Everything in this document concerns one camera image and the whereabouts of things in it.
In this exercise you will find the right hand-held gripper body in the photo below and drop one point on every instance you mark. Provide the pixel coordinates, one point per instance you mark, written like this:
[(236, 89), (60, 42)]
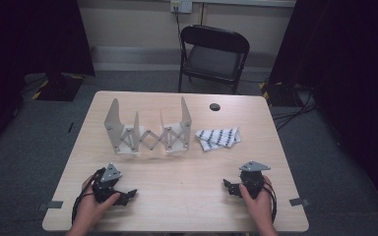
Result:
[(252, 180)]

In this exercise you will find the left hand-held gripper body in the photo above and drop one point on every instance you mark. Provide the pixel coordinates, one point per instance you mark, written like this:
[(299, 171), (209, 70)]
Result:
[(106, 185)]

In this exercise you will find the white cloth with black pattern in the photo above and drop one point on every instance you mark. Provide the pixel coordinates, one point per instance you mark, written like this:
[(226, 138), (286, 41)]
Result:
[(218, 139)]

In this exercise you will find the white expandable divider rack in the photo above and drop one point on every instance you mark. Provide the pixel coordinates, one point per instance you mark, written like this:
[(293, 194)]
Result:
[(147, 137)]

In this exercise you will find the person's right hand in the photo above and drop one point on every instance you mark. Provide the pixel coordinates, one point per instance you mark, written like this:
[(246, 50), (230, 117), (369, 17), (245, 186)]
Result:
[(259, 203)]

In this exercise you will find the person's left hand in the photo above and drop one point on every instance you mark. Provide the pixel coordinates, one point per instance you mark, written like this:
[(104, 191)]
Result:
[(92, 206)]

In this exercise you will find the grey tape strip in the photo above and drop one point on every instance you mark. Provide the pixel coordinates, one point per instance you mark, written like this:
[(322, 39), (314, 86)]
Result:
[(50, 205), (299, 202)]

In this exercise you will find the black round table grommet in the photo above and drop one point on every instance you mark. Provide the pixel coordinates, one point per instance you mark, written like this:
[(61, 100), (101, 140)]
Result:
[(215, 106)]

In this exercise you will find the black stand base yellow stripes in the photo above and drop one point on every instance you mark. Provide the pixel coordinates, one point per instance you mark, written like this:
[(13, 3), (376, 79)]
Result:
[(275, 93), (57, 87)]

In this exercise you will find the black folding chair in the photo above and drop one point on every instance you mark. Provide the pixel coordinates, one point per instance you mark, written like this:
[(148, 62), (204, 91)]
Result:
[(213, 59)]

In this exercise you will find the dark curtain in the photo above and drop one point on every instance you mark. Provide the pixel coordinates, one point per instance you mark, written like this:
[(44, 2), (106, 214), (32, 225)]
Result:
[(347, 82), (19, 49)]

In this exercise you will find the white wall socket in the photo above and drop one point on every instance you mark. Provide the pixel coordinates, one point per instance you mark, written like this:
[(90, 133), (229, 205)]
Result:
[(181, 6)]

